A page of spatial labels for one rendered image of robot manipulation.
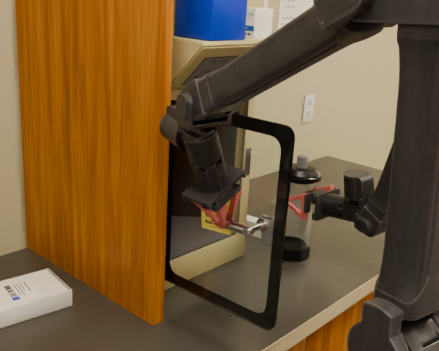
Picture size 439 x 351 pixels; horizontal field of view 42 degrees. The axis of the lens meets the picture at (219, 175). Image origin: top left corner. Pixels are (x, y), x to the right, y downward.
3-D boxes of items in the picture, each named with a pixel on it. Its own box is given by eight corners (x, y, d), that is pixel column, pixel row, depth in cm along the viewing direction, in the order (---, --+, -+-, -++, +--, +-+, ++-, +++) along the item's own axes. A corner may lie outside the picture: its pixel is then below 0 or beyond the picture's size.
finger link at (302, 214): (279, 189, 144) (311, 196, 138) (296, 184, 149) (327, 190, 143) (279, 215, 146) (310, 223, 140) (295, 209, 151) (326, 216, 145)
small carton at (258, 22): (237, 35, 124) (240, 6, 123) (255, 35, 128) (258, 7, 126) (253, 37, 121) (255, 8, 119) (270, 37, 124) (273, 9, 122)
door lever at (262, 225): (228, 219, 111) (228, 207, 110) (268, 232, 105) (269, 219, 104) (210, 227, 107) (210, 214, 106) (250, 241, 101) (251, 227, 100)
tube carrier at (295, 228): (262, 246, 153) (270, 170, 147) (286, 237, 161) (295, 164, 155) (295, 261, 147) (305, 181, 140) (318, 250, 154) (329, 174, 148)
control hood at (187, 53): (157, 87, 115) (159, 35, 112) (259, 76, 138) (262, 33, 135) (198, 97, 108) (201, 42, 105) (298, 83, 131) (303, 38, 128)
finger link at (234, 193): (198, 231, 106) (185, 192, 100) (221, 207, 110) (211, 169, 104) (226, 243, 102) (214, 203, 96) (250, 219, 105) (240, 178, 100)
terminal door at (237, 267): (162, 276, 128) (168, 97, 116) (275, 332, 110) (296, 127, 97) (159, 277, 127) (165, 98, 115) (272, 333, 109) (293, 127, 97)
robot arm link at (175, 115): (187, 97, 88) (233, 92, 92) (152, 76, 96) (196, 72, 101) (182, 168, 93) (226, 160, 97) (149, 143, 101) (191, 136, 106)
